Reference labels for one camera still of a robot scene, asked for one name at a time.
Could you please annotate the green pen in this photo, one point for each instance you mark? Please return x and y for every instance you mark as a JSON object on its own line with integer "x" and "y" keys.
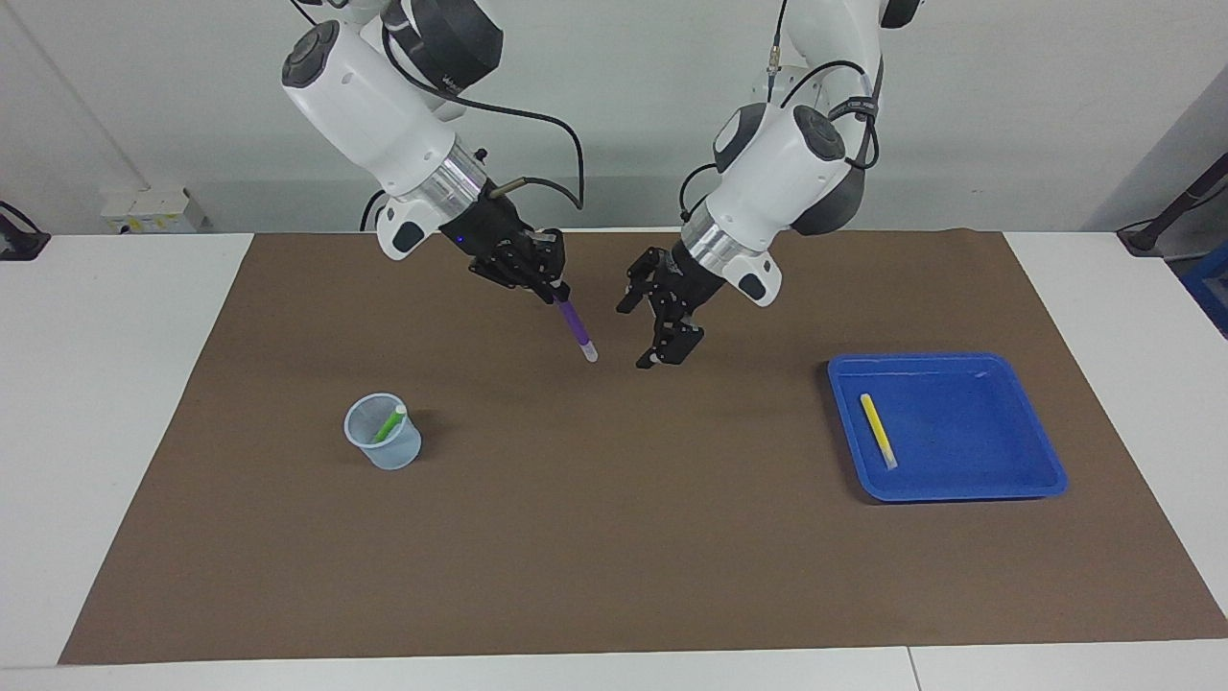
{"x": 389, "y": 424}

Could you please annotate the blue box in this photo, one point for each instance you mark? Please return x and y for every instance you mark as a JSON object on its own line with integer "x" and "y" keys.
{"x": 1211, "y": 288}

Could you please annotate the white power strip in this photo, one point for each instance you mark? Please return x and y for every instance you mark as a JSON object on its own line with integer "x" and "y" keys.
{"x": 153, "y": 211}

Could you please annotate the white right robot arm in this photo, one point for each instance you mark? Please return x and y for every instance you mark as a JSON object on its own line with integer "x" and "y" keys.
{"x": 365, "y": 106}

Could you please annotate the clear plastic cup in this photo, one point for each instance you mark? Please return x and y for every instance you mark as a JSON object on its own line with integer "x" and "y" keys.
{"x": 393, "y": 456}

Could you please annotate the purple pen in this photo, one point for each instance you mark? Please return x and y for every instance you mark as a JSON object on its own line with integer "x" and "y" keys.
{"x": 576, "y": 328}

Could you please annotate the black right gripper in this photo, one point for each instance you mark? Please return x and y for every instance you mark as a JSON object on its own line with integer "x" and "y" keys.
{"x": 499, "y": 245}

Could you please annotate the black stand with flat base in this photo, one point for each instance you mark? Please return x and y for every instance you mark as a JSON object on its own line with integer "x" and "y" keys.
{"x": 19, "y": 245}

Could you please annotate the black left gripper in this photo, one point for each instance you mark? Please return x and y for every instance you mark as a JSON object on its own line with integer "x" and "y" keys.
{"x": 686, "y": 283}

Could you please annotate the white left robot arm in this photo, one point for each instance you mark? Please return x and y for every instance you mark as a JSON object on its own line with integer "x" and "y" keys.
{"x": 777, "y": 182}

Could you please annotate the yellow pen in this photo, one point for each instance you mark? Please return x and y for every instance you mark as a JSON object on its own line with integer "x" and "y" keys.
{"x": 878, "y": 432}

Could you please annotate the black slanted pole stand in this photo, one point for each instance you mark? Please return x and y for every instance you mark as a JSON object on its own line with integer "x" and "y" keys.
{"x": 1146, "y": 235}

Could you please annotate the blue plastic tray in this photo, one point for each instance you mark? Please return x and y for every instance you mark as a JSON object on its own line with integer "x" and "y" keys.
{"x": 969, "y": 432}

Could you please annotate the brown table mat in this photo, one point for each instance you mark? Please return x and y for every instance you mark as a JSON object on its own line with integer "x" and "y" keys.
{"x": 614, "y": 528}

